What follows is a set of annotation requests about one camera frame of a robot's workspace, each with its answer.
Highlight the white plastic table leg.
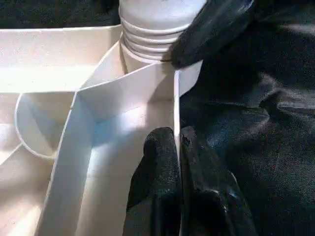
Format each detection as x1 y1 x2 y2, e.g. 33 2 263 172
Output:
118 0 210 64

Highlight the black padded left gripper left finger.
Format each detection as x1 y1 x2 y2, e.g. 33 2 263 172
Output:
124 126 184 236

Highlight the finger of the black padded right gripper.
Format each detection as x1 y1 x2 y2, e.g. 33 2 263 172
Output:
169 0 255 67

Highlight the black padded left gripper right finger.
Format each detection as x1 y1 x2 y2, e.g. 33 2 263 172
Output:
179 126 258 236

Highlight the white plastic table top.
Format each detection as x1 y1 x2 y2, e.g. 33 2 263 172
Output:
0 24 204 236

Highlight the black work mat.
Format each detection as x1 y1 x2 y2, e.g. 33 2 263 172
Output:
0 0 315 236

